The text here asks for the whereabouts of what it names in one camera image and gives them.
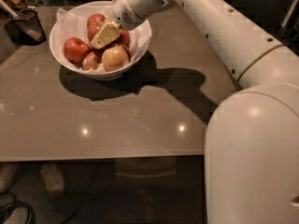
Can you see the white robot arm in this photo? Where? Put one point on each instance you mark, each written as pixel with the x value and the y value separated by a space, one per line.
pixel 252 139

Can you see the white ceramic bowl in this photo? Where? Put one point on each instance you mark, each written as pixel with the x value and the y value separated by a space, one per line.
pixel 62 56

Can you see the red apple left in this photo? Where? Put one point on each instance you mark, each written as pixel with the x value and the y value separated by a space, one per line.
pixel 75 50

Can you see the red apple back top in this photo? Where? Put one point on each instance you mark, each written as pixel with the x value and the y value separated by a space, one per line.
pixel 96 18

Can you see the white sock foot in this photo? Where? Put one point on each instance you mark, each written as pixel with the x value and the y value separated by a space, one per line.
pixel 53 179

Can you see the black mesh pen cup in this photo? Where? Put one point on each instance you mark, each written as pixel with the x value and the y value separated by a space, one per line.
pixel 27 30

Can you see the large red apple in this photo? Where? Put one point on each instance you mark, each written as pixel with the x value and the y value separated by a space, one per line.
pixel 93 30

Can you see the red apple right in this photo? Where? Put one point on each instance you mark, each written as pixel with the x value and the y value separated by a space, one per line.
pixel 124 38

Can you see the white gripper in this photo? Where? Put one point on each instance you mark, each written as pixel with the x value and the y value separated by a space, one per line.
pixel 122 13

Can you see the white tissue paper liner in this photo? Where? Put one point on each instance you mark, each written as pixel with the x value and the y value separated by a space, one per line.
pixel 70 22

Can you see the small red apple front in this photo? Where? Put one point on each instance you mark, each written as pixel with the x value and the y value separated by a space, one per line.
pixel 92 60

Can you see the yellow-green apple front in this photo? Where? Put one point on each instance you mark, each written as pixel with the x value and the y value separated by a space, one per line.
pixel 115 58

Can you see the white foot at left edge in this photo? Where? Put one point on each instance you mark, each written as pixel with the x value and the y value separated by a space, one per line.
pixel 7 172

